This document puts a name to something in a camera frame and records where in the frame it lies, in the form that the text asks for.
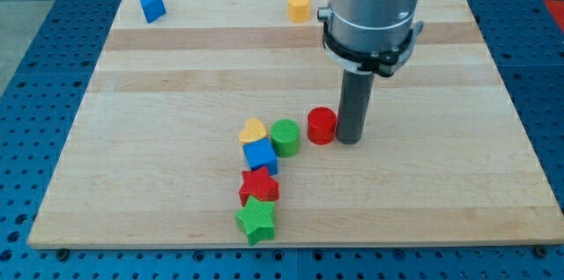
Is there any red cylinder block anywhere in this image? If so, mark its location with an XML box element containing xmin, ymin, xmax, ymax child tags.
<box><xmin>307</xmin><ymin>107</ymin><xmax>337</xmax><ymax>145</ymax></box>

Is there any blue cube block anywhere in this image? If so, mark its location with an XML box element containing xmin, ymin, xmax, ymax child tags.
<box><xmin>242</xmin><ymin>138</ymin><xmax>278</xmax><ymax>176</ymax></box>

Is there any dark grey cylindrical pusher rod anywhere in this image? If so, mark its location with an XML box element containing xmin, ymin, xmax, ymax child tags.
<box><xmin>336</xmin><ymin>70</ymin><xmax>375</xmax><ymax>144</ymax></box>

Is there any red star block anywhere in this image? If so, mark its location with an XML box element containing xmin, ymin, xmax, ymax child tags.
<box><xmin>239</xmin><ymin>166</ymin><xmax>279</xmax><ymax>206</ymax></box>

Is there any yellow hexagon block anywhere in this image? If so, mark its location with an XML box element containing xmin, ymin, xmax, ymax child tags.
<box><xmin>287</xmin><ymin>0</ymin><xmax>311</xmax><ymax>23</ymax></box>

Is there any light wooden board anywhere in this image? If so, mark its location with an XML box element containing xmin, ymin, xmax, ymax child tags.
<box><xmin>28</xmin><ymin>0</ymin><xmax>563</xmax><ymax>249</ymax></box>

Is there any green star block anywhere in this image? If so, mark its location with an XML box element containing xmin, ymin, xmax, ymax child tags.
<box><xmin>234</xmin><ymin>196</ymin><xmax>276</xmax><ymax>247</ymax></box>

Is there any blue triangle block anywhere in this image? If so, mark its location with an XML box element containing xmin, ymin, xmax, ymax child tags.
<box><xmin>139</xmin><ymin>0</ymin><xmax>167</xmax><ymax>23</ymax></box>

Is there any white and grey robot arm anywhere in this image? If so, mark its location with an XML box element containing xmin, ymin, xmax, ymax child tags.
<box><xmin>317</xmin><ymin>0</ymin><xmax>424</xmax><ymax>77</ymax></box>

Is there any yellow heart block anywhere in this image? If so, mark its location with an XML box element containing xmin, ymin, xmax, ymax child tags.
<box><xmin>239</xmin><ymin>118</ymin><xmax>268</xmax><ymax>145</ymax></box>

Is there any green cylinder block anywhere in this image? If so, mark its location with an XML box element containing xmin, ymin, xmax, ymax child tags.
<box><xmin>271</xmin><ymin>119</ymin><xmax>301</xmax><ymax>158</ymax></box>

